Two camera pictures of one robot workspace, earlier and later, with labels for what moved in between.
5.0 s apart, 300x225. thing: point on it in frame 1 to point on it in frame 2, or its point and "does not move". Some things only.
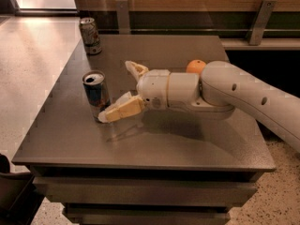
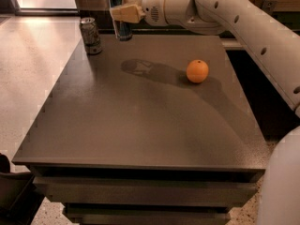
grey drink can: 90,36 does not move
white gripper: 153,86 to 153,7
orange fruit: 195,66 does not move
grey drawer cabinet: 169,166 does not move
